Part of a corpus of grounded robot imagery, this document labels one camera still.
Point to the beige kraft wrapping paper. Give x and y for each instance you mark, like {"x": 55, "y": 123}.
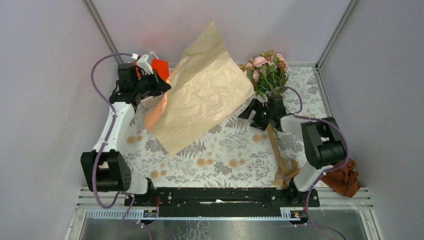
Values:
{"x": 206, "y": 87}

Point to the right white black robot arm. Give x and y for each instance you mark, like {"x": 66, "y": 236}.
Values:
{"x": 324, "y": 145}

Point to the tan ribbon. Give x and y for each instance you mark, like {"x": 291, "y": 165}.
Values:
{"x": 287, "y": 168}

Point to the orange cloth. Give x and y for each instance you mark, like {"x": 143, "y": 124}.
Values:
{"x": 162, "y": 68}

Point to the pink fake flower bouquet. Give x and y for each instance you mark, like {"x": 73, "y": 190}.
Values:
{"x": 267, "y": 72}

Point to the brown cloth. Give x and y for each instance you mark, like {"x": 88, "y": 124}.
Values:
{"x": 344, "y": 181}

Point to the floral patterned table mat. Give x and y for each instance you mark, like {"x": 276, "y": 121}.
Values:
{"x": 231, "y": 154}

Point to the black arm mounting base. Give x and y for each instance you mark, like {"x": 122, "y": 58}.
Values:
{"x": 194, "y": 202}

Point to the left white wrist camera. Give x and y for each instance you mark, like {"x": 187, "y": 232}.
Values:
{"x": 144, "y": 61}

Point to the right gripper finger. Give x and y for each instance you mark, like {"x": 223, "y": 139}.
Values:
{"x": 258, "y": 121}
{"x": 253, "y": 106}

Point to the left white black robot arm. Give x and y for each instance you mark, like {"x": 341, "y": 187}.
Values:
{"x": 104, "y": 167}

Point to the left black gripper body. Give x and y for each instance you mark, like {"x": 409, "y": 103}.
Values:
{"x": 146, "y": 84}

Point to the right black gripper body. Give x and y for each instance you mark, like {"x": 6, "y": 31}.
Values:
{"x": 270, "y": 114}

